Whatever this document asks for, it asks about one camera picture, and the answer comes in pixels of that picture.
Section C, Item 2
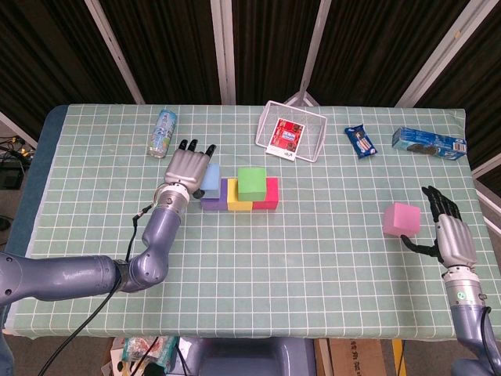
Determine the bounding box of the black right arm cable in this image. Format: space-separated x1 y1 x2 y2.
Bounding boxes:
478 293 497 376

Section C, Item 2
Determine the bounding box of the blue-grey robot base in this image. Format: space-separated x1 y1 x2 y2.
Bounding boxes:
178 337 317 376

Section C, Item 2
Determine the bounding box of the light blue foam cube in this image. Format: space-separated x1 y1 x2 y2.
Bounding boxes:
200 163 222 199

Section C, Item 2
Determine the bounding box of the small blue cookie packet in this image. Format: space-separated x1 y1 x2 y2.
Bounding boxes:
344 124 379 161

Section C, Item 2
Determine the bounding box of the white metal frame post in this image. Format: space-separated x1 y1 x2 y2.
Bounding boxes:
283 0 333 107
84 0 146 105
210 0 237 106
395 0 492 107

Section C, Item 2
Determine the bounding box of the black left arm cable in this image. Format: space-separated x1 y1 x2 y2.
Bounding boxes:
37 203 157 376

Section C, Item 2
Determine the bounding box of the yellow bar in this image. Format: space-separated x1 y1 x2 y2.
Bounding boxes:
392 338 406 376

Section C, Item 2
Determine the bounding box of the red snack packet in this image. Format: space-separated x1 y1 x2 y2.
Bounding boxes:
265 117 305 161

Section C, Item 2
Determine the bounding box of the green checked tablecloth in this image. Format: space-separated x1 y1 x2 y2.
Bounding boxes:
5 103 501 341

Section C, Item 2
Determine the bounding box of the long blue cookie box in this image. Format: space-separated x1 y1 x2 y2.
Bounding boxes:
391 126 468 162

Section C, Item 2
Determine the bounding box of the brown cardboard box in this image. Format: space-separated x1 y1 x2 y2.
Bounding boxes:
326 338 396 376

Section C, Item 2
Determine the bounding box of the light blue drink can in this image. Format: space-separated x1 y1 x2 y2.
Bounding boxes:
146 109 178 159

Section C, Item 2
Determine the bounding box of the red foam cube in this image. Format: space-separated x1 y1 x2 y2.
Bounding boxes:
251 176 279 212

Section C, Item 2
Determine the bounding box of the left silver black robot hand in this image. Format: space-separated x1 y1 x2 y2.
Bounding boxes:
163 139 218 199

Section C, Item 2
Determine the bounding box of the green snack bag pile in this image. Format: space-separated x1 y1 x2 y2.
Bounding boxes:
109 335 179 376

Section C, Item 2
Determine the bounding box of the green foam cube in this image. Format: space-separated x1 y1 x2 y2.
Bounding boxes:
237 166 268 203

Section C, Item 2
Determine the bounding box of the yellow foam cube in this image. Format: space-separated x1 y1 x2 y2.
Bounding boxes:
226 178 254 212

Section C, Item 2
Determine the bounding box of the white metal frame rail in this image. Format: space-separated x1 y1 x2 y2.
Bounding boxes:
471 154 501 236
0 111 38 150

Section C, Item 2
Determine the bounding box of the black device with cables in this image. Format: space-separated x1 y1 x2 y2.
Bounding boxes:
0 135 32 191

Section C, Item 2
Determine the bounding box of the dark blue table pad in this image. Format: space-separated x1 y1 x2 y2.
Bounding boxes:
0 104 70 255

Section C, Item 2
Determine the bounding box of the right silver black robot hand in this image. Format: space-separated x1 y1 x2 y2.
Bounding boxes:
398 186 478 271

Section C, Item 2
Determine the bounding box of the purple foam cube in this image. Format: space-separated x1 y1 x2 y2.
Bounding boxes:
200 178 230 212

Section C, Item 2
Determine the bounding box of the pink foam cube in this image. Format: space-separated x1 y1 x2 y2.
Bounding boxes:
382 201 422 238

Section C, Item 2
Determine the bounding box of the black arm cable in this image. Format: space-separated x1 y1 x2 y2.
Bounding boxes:
478 293 497 376
37 203 157 376

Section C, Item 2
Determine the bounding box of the white wire mesh basket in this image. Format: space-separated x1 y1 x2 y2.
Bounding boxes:
254 99 329 164

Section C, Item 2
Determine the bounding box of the white table leg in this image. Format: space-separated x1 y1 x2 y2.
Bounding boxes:
315 338 333 376

